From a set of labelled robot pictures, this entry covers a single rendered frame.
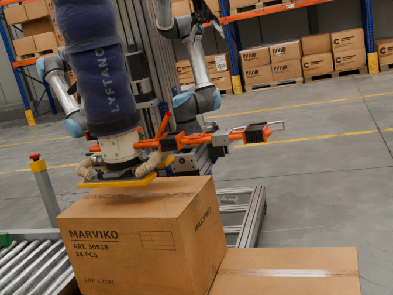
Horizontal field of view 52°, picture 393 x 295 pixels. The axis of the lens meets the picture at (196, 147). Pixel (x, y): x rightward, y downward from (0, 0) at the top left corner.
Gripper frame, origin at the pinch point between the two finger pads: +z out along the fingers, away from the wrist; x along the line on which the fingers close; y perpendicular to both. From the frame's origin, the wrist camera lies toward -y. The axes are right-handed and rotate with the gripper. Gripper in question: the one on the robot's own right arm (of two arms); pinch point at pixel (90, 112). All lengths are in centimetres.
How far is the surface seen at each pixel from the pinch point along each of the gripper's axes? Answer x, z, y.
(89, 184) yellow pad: -40, 22, 20
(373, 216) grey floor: 123, 128, 129
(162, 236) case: -46, 44, 52
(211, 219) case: -17, 52, 62
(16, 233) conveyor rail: 0, 71, -80
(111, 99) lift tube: -33, -10, 37
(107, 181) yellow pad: -39, 22, 28
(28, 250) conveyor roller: -11, 76, -63
